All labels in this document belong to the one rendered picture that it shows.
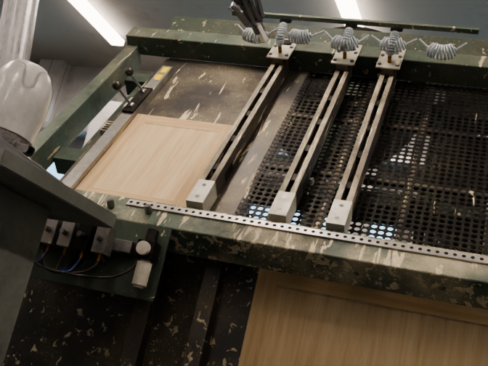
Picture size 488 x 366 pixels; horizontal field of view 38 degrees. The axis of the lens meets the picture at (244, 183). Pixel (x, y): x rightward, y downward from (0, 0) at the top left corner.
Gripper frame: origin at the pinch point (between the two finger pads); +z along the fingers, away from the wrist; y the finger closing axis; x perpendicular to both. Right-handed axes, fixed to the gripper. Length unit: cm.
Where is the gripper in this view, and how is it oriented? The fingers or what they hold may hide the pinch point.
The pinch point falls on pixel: (261, 33)
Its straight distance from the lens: 252.3
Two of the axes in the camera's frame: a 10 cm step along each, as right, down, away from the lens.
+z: 4.5, 8.0, 4.0
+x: -5.0, -1.4, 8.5
